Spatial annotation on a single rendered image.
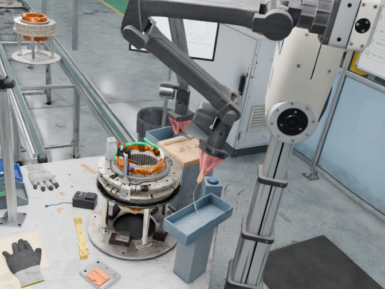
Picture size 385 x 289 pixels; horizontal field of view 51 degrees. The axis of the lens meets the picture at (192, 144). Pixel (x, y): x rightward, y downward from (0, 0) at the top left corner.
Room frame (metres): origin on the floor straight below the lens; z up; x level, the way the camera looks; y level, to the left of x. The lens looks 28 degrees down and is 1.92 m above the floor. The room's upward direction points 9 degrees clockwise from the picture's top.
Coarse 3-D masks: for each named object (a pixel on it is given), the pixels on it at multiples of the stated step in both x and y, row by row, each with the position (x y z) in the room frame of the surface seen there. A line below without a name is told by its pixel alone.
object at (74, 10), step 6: (42, 0) 5.04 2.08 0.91; (72, 0) 3.78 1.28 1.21; (42, 6) 5.04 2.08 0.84; (72, 6) 3.78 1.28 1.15; (42, 12) 5.04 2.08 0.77; (72, 12) 3.78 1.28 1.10; (72, 18) 3.78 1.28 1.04; (72, 24) 3.78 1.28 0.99; (72, 30) 3.78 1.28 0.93; (72, 36) 3.78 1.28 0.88; (72, 42) 3.78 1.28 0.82; (72, 48) 3.78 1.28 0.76
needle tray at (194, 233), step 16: (192, 208) 1.19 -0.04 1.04; (208, 208) 1.23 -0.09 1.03; (224, 208) 1.22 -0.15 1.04; (176, 224) 1.11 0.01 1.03; (192, 224) 1.12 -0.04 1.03; (208, 224) 1.09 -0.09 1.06; (192, 240) 1.04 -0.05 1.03; (208, 240) 1.13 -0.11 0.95; (176, 256) 1.12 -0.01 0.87; (192, 256) 1.08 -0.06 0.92; (208, 256) 1.15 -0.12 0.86; (176, 272) 1.11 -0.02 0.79; (192, 272) 1.09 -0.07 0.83
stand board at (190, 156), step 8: (160, 144) 1.58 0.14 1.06; (168, 144) 1.60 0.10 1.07; (176, 144) 1.61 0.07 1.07; (184, 144) 1.62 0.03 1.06; (192, 144) 1.63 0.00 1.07; (168, 152) 1.54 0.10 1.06; (176, 152) 1.54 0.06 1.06; (184, 152) 1.55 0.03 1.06; (192, 152) 1.56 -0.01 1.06; (184, 160) 1.48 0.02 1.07; (192, 160) 1.49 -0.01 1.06
